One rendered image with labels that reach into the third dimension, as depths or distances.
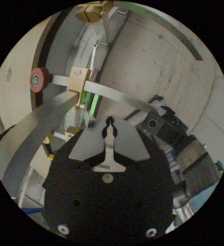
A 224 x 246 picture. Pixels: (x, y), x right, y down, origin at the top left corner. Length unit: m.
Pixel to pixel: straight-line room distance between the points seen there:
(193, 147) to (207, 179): 0.07
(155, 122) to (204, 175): 0.16
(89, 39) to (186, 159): 0.62
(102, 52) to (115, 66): 0.71
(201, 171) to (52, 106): 0.28
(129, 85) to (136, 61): 0.36
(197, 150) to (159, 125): 0.10
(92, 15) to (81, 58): 0.36
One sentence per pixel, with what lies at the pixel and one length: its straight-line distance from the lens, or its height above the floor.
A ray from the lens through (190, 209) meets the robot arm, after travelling 0.38.
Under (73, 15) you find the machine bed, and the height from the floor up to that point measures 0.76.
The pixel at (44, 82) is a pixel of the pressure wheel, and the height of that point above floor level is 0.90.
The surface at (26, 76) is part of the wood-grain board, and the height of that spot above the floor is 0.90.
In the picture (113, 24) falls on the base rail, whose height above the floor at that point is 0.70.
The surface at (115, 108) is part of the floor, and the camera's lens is 1.18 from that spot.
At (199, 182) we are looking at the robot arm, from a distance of 0.18.
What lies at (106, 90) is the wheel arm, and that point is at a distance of 0.23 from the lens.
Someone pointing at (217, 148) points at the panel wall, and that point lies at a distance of 2.56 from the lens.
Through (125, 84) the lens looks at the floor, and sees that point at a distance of 1.11.
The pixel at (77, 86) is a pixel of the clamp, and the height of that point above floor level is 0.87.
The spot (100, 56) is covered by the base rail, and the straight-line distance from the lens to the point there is 0.40.
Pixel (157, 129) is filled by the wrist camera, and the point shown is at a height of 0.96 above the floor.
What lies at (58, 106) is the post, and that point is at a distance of 0.15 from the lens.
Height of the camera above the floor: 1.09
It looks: 56 degrees down
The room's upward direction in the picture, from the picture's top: 179 degrees counter-clockwise
